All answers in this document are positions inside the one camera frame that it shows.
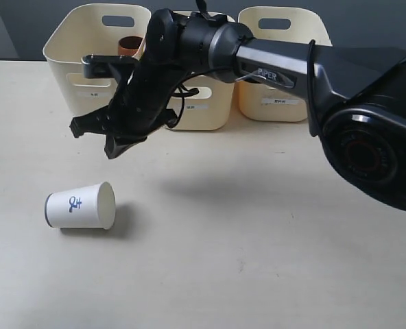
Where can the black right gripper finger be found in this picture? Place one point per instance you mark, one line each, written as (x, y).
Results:
(118, 143)

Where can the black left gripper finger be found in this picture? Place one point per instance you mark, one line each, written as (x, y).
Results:
(95, 122)

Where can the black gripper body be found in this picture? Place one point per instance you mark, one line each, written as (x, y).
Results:
(142, 107)

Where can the brown wooden cup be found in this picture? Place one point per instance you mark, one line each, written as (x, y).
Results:
(129, 45)

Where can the white paper cup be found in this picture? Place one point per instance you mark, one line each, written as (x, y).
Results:
(89, 207)

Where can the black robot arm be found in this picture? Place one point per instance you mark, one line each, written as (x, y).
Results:
(355, 97)

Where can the middle cream plastic bin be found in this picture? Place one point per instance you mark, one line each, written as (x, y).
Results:
(206, 109)

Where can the cream plastic bin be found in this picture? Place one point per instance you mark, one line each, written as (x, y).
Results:
(260, 102)
(90, 29)
(206, 109)

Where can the left cream plastic bin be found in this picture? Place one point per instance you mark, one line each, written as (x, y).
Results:
(90, 29)

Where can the right cream plastic bin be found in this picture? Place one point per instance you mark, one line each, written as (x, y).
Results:
(260, 102)

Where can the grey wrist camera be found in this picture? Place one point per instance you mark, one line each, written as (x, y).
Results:
(107, 67)

